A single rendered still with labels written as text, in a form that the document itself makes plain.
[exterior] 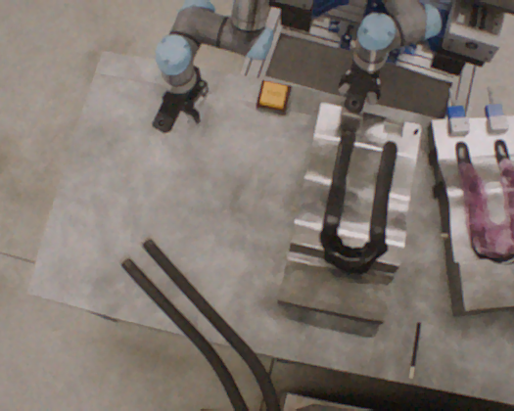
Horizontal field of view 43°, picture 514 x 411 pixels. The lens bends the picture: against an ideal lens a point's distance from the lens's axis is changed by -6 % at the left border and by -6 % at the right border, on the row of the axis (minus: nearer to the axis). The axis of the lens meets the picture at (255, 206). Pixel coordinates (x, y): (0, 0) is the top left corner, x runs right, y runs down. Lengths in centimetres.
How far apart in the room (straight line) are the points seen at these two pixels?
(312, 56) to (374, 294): 116
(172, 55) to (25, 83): 154
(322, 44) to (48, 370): 158
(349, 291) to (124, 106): 76
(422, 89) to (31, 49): 161
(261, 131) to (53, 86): 129
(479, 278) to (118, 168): 95
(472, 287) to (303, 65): 121
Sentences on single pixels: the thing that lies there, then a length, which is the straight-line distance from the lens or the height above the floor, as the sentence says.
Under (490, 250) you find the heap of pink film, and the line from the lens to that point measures 170.
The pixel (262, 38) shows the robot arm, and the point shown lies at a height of 118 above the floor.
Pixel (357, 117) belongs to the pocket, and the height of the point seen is 86.
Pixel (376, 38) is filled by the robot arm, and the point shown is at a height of 120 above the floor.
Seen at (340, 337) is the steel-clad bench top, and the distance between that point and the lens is 168.
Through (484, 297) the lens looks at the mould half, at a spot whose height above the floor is 91.
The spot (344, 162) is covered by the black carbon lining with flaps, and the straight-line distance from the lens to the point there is 169.
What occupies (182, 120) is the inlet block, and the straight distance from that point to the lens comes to 176.
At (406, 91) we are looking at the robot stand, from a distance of 254.
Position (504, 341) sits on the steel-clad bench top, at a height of 80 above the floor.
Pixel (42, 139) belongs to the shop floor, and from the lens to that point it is 279.
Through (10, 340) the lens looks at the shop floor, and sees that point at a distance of 265.
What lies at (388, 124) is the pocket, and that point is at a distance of 176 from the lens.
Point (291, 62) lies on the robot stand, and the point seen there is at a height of 21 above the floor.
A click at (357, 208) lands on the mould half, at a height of 90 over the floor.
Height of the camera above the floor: 247
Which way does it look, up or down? 75 degrees down
